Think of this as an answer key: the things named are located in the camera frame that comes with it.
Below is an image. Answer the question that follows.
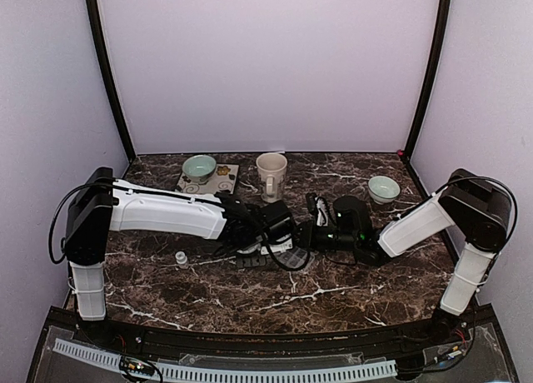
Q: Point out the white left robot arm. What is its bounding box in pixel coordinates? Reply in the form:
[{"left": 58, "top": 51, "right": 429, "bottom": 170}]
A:
[{"left": 59, "top": 167, "right": 295, "bottom": 346}]

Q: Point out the black frame post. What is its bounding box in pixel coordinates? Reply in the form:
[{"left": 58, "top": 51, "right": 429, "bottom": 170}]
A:
[
  {"left": 85, "top": 0, "right": 137, "bottom": 162},
  {"left": 403, "top": 0, "right": 451, "bottom": 163}
]

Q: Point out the small white bottle cap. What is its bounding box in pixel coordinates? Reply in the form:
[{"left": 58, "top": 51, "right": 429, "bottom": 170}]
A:
[{"left": 175, "top": 251, "right": 189, "bottom": 269}]

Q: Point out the beige ceramic mug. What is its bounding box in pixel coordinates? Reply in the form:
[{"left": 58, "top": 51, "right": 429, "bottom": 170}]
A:
[{"left": 256, "top": 152, "right": 288, "bottom": 203}]

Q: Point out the floral square coaster tile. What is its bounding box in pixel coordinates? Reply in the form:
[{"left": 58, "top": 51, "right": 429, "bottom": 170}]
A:
[{"left": 175, "top": 163, "right": 239, "bottom": 194}]

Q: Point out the black left frame post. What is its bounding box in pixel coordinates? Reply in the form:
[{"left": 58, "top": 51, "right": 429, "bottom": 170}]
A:
[{"left": 85, "top": 0, "right": 137, "bottom": 162}]

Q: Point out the clear plastic pill organizer box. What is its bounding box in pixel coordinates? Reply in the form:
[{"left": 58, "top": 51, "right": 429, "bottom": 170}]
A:
[{"left": 274, "top": 247, "right": 316, "bottom": 273}]

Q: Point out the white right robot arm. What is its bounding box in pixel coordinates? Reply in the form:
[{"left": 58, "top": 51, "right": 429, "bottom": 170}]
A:
[{"left": 296, "top": 169, "right": 518, "bottom": 345}]

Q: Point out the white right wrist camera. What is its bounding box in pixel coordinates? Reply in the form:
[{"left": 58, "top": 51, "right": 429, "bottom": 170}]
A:
[{"left": 306, "top": 192, "right": 331, "bottom": 226}]

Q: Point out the black front table rail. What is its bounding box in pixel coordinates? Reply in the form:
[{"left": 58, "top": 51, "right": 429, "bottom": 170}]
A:
[{"left": 41, "top": 306, "right": 496, "bottom": 359}]

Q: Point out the white slotted cable duct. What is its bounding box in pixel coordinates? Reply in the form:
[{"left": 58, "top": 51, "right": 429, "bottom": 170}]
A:
[{"left": 52, "top": 339, "right": 397, "bottom": 382}]

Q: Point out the right celadon green bowl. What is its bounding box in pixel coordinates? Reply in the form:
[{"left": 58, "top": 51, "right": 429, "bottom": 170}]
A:
[{"left": 368, "top": 176, "right": 401, "bottom": 204}]

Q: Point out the black right frame post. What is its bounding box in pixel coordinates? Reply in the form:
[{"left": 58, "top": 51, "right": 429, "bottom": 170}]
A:
[{"left": 403, "top": 0, "right": 451, "bottom": 163}]

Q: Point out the celadon green bowl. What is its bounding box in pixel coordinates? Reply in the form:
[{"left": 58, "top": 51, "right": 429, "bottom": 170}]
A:
[
  {"left": 182, "top": 155, "right": 217, "bottom": 183},
  {"left": 368, "top": 176, "right": 401, "bottom": 204}
]

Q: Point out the left celadon green bowl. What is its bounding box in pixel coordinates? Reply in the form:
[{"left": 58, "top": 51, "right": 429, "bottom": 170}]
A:
[{"left": 182, "top": 155, "right": 217, "bottom": 183}]

